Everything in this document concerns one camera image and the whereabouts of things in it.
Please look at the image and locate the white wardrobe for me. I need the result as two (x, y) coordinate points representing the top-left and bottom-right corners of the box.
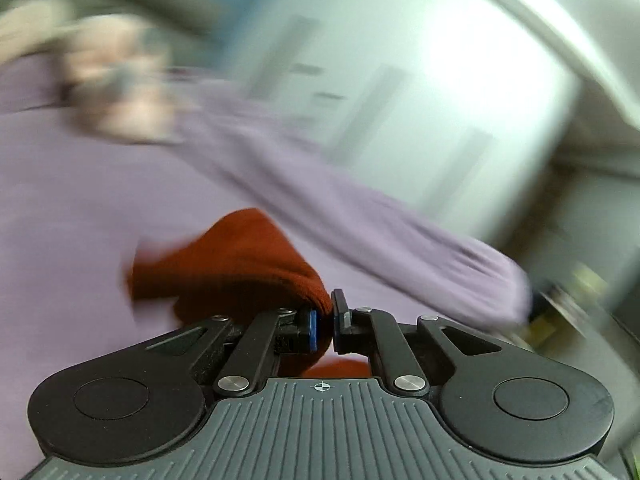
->
(222, 0), (587, 257)

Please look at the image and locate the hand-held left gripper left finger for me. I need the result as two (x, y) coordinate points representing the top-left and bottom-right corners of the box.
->
(145, 307), (321, 397)

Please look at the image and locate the pink plush toy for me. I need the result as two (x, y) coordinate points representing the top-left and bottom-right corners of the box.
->
(0, 0), (187, 144)

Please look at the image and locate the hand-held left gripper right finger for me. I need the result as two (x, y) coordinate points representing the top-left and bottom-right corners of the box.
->
(330, 288), (504, 397)

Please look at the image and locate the purple bed sheet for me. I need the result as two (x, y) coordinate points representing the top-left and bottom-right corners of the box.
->
(0, 52), (532, 480)

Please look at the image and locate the rust red knit garment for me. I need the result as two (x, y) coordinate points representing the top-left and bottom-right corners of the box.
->
(127, 208), (369, 379)

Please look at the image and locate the yellow legged side table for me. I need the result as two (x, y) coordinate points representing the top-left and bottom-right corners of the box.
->
(525, 260), (617, 347)

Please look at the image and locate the purple folded duvet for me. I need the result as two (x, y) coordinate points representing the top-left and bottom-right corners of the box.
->
(165, 70), (533, 328)

